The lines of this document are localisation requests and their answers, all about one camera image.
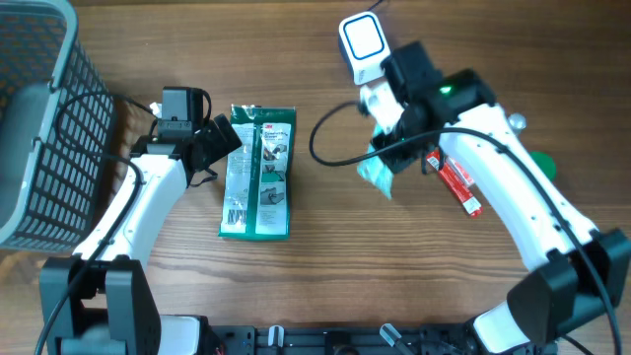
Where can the yellow liquid bottle silver cap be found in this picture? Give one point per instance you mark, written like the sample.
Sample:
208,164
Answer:
517,122

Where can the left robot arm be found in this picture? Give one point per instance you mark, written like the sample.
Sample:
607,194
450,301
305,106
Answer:
97,300

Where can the red Kleenex tissue pack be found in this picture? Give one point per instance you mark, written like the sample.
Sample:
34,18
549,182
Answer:
461,172

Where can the grey plastic mesh basket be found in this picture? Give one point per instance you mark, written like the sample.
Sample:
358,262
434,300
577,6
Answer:
55,119

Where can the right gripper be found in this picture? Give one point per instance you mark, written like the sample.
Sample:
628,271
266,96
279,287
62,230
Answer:
397,162

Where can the green 3M product package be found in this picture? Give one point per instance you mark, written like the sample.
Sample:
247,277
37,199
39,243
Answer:
256,204

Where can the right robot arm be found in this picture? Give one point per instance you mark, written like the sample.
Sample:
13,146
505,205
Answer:
575,272

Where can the teal mint candy packet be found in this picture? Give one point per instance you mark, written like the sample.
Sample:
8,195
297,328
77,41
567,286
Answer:
379,175

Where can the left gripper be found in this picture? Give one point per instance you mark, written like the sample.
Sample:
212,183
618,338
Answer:
221,144

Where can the green lid white jar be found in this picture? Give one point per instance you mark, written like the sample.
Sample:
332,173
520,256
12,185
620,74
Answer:
545,163

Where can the white barcode scanner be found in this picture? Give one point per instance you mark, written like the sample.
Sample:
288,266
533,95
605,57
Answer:
363,46

